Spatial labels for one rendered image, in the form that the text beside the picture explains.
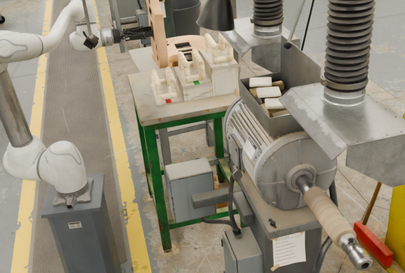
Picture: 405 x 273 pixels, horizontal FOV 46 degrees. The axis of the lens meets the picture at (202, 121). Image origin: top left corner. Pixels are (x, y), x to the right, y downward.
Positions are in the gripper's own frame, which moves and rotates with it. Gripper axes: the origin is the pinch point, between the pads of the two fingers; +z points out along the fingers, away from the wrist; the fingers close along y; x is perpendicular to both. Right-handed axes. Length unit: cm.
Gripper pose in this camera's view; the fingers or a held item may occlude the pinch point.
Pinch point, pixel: (151, 31)
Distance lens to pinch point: 253.9
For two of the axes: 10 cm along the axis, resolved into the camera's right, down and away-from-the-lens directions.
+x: -0.7, -8.7, -4.9
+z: 9.7, -1.7, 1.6
